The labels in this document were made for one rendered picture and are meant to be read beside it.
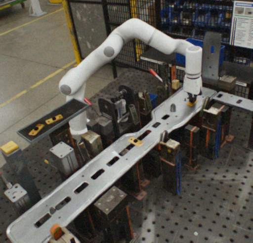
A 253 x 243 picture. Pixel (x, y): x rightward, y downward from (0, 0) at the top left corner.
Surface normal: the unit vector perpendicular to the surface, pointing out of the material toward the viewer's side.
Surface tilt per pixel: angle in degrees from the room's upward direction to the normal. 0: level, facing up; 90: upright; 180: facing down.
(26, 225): 0
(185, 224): 0
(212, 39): 90
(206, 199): 0
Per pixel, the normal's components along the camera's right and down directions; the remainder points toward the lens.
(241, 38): -0.67, 0.49
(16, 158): 0.73, 0.32
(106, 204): -0.12, -0.81
